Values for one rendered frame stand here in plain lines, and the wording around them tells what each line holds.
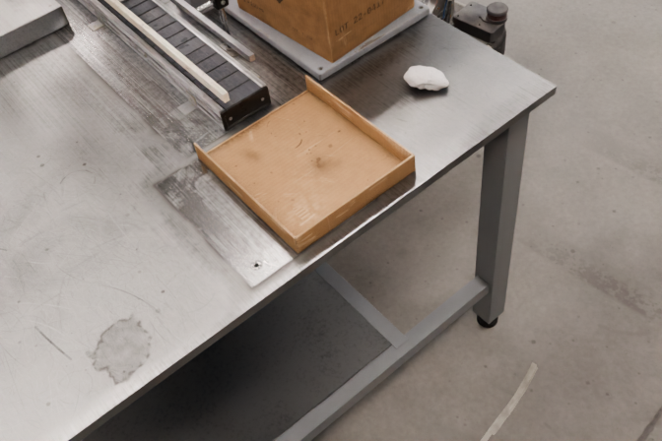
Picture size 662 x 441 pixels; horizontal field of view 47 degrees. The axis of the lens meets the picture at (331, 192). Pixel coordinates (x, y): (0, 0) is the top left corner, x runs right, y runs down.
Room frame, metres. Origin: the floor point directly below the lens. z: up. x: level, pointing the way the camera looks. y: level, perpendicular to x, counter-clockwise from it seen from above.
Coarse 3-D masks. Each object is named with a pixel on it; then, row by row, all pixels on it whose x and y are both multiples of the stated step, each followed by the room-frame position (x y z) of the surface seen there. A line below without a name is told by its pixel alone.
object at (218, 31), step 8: (176, 0) 1.31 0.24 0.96; (184, 8) 1.29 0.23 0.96; (192, 8) 1.28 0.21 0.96; (192, 16) 1.26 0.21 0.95; (200, 16) 1.25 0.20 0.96; (208, 24) 1.22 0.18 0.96; (216, 32) 1.19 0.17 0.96; (224, 32) 1.18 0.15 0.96; (224, 40) 1.17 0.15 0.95; (232, 40) 1.15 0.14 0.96; (232, 48) 1.15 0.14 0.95; (240, 48) 1.13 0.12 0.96; (248, 56) 1.10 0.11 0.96
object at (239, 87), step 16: (128, 0) 1.47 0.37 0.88; (144, 0) 1.46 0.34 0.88; (144, 16) 1.40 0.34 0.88; (160, 16) 1.39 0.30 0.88; (160, 32) 1.33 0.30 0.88; (176, 32) 1.32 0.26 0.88; (192, 32) 1.31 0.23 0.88; (160, 48) 1.28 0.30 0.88; (176, 48) 1.27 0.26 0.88; (192, 48) 1.26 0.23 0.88; (208, 48) 1.25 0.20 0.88; (176, 64) 1.22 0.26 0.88; (208, 64) 1.20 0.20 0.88; (224, 64) 1.20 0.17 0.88; (192, 80) 1.16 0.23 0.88; (224, 80) 1.15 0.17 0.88; (240, 80) 1.14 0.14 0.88; (240, 96) 1.09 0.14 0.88
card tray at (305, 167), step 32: (320, 96) 1.10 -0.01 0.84; (256, 128) 1.05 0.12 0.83; (288, 128) 1.04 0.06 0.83; (320, 128) 1.02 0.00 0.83; (352, 128) 1.01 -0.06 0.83; (224, 160) 0.98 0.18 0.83; (256, 160) 0.97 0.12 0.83; (288, 160) 0.95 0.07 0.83; (320, 160) 0.94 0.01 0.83; (352, 160) 0.93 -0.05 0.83; (384, 160) 0.92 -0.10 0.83; (256, 192) 0.89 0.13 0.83; (288, 192) 0.88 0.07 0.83; (320, 192) 0.87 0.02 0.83; (352, 192) 0.86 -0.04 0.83; (288, 224) 0.81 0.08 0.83; (320, 224) 0.77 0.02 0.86
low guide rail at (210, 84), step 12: (108, 0) 1.43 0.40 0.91; (120, 12) 1.39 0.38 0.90; (132, 24) 1.35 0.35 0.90; (144, 24) 1.32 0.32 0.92; (156, 36) 1.27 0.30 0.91; (168, 48) 1.22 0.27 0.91; (180, 60) 1.19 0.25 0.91; (192, 72) 1.15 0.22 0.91; (204, 84) 1.12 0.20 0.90; (216, 84) 1.10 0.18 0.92; (228, 96) 1.07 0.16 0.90
